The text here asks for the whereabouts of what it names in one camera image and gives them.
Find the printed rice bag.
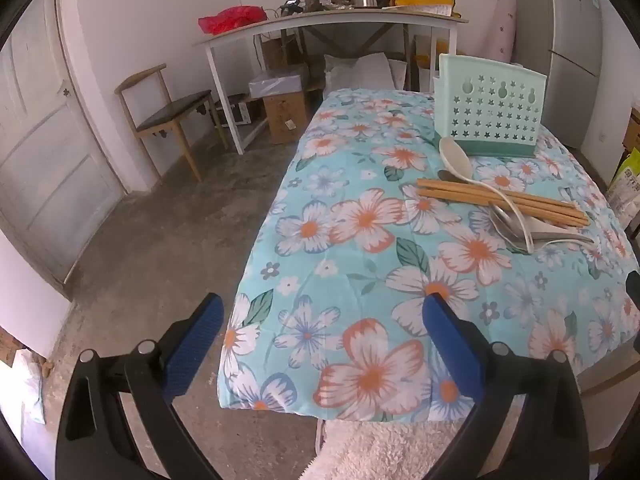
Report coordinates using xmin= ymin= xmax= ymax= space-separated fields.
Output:
xmin=606 ymin=149 xmax=640 ymax=233

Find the white long table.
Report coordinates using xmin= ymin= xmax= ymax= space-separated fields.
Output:
xmin=194 ymin=10 xmax=470 ymax=156

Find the green perforated utensil holder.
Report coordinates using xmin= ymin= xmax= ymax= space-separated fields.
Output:
xmin=432 ymin=53 xmax=548 ymax=158

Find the metal spoon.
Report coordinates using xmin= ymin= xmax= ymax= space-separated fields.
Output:
xmin=436 ymin=169 xmax=531 ymax=256
xmin=495 ymin=220 xmax=597 ymax=257

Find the red plastic bag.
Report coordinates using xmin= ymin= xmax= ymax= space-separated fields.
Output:
xmin=197 ymin=5 xmax=268 ymax=36

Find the white refrigerator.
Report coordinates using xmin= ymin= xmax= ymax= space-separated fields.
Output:
xmin=542 ymin=0 xmax=603 ymax=148

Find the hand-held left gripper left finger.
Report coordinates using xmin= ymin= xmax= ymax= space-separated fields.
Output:
xmin=55 ymin=292 xmax=226 ymax=480

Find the floral blue blanket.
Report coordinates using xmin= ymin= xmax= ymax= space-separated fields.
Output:
xmin=217 ymin=87 xmax=640 ymax=423

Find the white plastic bag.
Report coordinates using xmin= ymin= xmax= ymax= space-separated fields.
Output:
xmin=10 ymin=350 xmax=48 ymax=426

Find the large open cardboard box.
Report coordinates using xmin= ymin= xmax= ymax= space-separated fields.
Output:
xmin=622 ymin=107 xmax=640 ymax=161

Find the pink patterned board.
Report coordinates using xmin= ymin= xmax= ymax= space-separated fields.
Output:
xmin=492 ymin=0 xmax=517 ymax=63

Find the wooden chair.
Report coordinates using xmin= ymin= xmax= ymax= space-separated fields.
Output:
xmin=115 ymin=63 xmax=228 ymax=183

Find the brown cardboard box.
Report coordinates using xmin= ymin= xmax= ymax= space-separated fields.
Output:
xmin=262 ymin=91 xmax=308 ymax=145

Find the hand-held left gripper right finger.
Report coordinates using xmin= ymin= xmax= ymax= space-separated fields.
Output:
xmin=422 ymin=292 xmax=591 ymax=480

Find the large white plastic spoon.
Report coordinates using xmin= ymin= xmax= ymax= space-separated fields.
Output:
xmin=439 ymin=137 xmax=535 ymax=254

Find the white pillow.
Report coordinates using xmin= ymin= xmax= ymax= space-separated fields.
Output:
xmin=324 ymin=52 xmax=408 ymax=92

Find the white panel door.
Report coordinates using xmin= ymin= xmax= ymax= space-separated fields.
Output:
xmin=0 ymin=0 xmax=126 ymax=286

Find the white fluffy blanket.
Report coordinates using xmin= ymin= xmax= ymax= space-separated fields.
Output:
xmin=300 ymin=417 xmax=453 ymax=480

